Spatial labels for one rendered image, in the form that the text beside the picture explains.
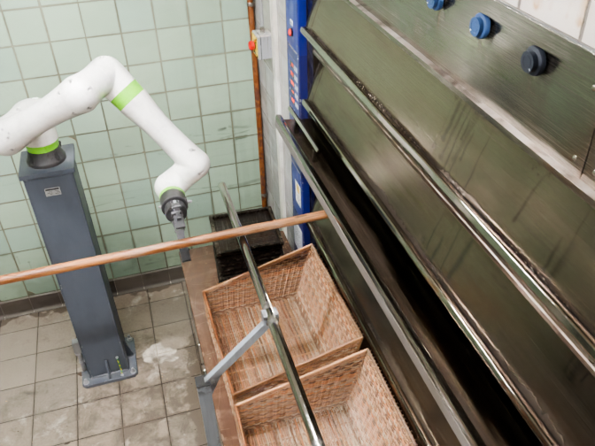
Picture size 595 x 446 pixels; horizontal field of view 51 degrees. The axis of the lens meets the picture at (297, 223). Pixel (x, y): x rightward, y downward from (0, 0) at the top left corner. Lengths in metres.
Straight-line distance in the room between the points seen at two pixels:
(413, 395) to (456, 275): 0.54
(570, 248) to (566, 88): 0.25
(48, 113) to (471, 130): 1.41
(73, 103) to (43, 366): 1.73
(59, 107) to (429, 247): 1.27
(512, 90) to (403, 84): 0.43
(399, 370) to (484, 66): 1.01
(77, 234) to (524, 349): 1.95
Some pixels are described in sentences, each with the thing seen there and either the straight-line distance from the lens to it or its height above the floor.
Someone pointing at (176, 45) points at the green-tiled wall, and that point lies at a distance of 3.04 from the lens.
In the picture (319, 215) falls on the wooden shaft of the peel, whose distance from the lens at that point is 2.09.
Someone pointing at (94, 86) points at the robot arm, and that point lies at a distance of 2.13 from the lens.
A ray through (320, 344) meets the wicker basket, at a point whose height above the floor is 0.60.
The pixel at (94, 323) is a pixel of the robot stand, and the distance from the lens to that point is 3.05.
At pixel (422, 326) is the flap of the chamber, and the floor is 1.40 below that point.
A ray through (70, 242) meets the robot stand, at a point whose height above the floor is 0.85.
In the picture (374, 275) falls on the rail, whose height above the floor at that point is 1.43.
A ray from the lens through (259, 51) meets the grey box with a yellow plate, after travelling 2.74.
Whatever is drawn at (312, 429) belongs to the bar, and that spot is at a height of 1.17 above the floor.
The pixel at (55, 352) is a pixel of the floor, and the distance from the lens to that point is 3.53.
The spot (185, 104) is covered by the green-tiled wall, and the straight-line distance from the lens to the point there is 3.16.
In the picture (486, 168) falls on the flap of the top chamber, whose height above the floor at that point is 1.80.
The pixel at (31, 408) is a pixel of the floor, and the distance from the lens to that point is 3.33.
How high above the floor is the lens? 2.43
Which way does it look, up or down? 37 degrees down
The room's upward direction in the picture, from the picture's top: 2 degrees counter-clockwise
